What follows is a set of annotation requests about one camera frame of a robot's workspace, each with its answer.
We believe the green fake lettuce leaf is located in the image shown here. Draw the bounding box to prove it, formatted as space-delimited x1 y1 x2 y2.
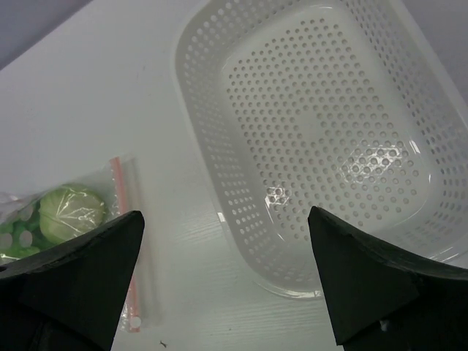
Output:
1 204 48 262

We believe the white perforated plastic basket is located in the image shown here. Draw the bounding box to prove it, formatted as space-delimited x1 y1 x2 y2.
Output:
172 1 467 299

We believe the pale green fake cabbage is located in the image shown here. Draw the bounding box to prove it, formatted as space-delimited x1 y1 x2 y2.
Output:
39 184 107 244

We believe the clear pink-dotted zip bag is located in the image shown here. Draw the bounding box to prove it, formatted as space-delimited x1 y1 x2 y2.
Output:
1 159 141 332

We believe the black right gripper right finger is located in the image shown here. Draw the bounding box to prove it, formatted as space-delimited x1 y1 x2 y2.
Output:
308 207 467 350

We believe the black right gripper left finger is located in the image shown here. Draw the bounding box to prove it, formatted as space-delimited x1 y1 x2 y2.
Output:
1 211 145 350

